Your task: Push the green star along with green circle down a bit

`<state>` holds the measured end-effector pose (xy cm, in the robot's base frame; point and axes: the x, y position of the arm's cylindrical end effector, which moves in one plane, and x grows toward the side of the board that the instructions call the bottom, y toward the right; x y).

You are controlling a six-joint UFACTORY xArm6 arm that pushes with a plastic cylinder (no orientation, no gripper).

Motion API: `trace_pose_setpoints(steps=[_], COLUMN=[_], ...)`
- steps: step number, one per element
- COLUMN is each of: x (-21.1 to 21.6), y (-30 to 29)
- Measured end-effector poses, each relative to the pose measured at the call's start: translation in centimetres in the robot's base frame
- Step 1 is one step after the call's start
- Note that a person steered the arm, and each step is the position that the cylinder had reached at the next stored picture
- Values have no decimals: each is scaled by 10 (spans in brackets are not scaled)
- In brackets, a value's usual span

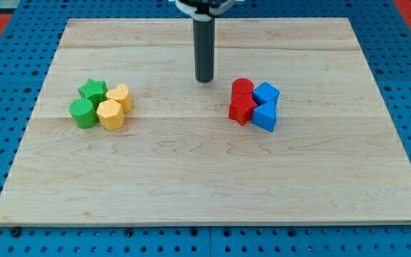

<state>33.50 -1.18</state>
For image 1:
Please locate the red star block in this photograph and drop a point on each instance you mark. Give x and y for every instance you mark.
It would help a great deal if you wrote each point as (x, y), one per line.
(241, 108)

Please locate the green star block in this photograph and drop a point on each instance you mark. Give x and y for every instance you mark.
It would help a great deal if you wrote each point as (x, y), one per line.
(95, 91)

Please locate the red cylinder block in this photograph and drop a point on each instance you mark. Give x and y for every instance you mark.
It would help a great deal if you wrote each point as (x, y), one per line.
(242, 89)

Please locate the blue triangle block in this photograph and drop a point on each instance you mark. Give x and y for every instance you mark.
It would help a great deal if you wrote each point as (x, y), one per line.
(265, 116)

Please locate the blue cube block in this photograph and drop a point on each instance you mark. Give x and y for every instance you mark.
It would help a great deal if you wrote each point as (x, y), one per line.
(265, 93)

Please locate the yellow heart block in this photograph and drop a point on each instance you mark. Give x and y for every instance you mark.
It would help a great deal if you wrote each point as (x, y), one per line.
(121, 94)

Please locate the yellow hexagon block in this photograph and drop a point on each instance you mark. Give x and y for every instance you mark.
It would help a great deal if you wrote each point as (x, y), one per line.
(110, 114)

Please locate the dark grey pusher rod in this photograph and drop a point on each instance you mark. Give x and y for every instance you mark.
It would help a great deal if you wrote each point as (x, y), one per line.
(204, 49)

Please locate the green cylinder block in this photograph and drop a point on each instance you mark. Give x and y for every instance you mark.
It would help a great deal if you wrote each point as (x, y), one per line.
(83, 113)

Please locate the light wooden board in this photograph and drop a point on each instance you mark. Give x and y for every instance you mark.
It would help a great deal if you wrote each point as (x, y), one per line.
(334, 157)

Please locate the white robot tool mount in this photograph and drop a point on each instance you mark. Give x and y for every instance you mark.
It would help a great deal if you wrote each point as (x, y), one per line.
(204, 10)

